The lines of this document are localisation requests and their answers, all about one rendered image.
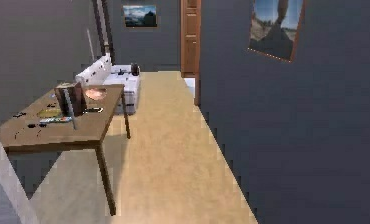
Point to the brown wooden table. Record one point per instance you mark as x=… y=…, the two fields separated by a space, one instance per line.
x=89 y=130

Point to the yellow-green round plate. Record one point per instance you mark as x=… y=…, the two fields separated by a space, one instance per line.
x=49 y=112

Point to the brown wooden room door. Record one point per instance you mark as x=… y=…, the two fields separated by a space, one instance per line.
x=190 y=36

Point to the brown box with grey strip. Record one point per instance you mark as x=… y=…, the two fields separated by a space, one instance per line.
x=71 y=100

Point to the small black object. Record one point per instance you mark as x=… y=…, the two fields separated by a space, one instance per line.
x=32 y=126
x=19 y=115

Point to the grey remote control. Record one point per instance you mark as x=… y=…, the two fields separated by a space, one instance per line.
x=56 y=119

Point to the dark round object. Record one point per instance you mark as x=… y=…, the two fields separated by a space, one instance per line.
x=135 y=69

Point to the pink round plate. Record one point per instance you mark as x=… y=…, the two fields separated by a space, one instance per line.
x=95 y=93

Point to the large framed landscape picture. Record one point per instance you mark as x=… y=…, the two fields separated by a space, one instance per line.
x=274 y=28

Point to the white sofa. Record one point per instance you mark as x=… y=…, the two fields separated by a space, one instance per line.
x=123 y=81

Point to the black flat phone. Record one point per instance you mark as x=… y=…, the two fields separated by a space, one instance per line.
x=93 y=110

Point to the small framed landscape picture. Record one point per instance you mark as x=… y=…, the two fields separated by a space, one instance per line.
x=140 y=16

